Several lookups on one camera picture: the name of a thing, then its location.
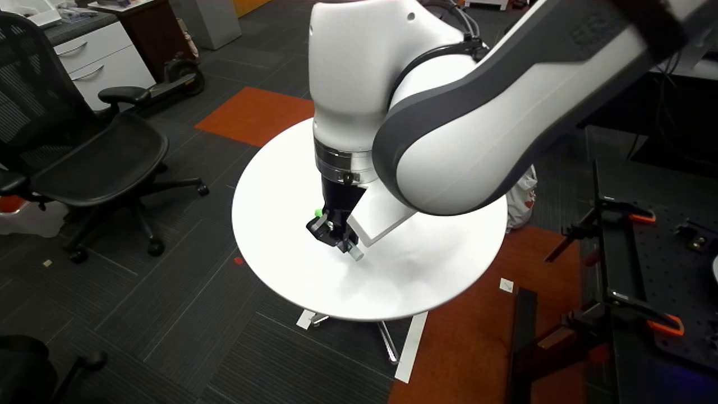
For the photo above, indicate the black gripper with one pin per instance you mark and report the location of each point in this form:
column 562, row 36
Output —
column 341, row 198

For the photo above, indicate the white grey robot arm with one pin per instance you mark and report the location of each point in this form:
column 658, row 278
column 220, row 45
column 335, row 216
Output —
column 464, row 127

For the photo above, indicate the white table base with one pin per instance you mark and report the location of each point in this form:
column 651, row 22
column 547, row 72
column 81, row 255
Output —
column 412, row 348

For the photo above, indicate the small white paper scrap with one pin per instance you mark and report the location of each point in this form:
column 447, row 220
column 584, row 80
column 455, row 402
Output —
column 509, row 285

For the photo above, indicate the white plastic bag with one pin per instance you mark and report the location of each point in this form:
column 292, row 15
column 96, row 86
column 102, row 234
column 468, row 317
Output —
column 525, row 206

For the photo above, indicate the black scooter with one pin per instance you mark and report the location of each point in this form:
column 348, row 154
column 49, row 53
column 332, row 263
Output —
column 179, row 77

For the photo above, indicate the black mesh office chair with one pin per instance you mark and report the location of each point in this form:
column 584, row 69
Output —
column 102, row 160

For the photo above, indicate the grey metal cabinet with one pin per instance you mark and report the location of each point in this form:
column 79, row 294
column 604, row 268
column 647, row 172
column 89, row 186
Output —
column 209, row 22

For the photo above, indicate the white drawer cabinet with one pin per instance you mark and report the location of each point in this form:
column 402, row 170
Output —
column 105, row 60

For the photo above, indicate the black perforated workbench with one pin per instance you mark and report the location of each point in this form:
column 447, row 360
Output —
column 658, row 299

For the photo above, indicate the black chair with caster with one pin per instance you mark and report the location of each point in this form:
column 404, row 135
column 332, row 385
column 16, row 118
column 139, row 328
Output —
column 26, row 372

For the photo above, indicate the black office desk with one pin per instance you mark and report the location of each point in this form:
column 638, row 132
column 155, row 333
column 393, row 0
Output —
column 658, row 119

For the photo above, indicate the white wrist camera block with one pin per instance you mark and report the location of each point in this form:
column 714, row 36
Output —
column 384, row 214

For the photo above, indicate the black upright post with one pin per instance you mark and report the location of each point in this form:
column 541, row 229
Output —
column 522, row 345

